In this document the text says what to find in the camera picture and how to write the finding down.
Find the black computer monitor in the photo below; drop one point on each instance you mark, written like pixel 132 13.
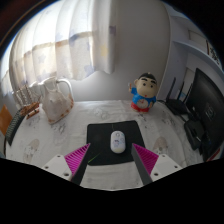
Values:
pixel 208 106

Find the black router with antennas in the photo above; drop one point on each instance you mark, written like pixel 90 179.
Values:
pixel 176 105

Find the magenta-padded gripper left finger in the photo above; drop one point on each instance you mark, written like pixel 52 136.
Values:
pixel 59 165

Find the white printed tablecloth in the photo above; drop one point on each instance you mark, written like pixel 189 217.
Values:
pixel 50 140

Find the large white conch shell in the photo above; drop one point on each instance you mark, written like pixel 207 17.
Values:
pixel 55 103

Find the white cartoon-print computer mouse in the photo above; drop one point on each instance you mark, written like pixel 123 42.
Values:
pixel 118 141

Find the cartoon boy figurine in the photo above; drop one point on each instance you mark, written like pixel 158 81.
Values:
pixel 144 95

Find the black mouse pad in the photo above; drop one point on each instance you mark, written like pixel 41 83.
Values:
pixel 100 136

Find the white wall shelf unit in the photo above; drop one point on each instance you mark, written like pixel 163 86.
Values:
pixel 186 50

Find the sheer white star-print curtain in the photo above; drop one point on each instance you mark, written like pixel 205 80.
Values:
pixel 60 40

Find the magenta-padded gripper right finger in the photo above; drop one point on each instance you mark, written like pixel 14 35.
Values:
pixel 163 165

